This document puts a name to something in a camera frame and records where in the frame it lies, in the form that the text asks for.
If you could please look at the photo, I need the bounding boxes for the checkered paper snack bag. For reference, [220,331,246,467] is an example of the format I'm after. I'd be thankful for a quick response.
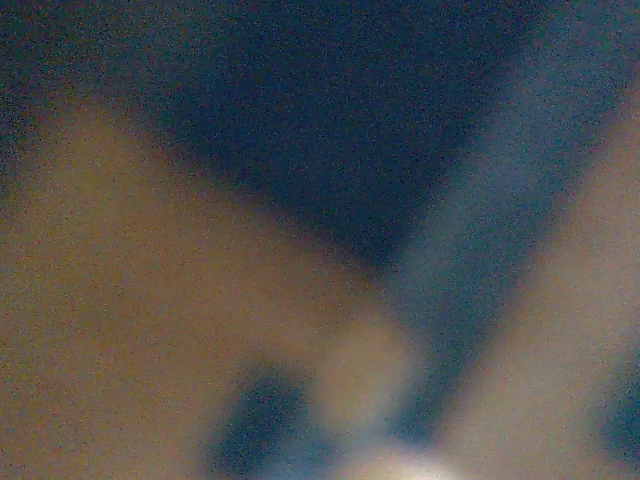
[1,96,417,479]

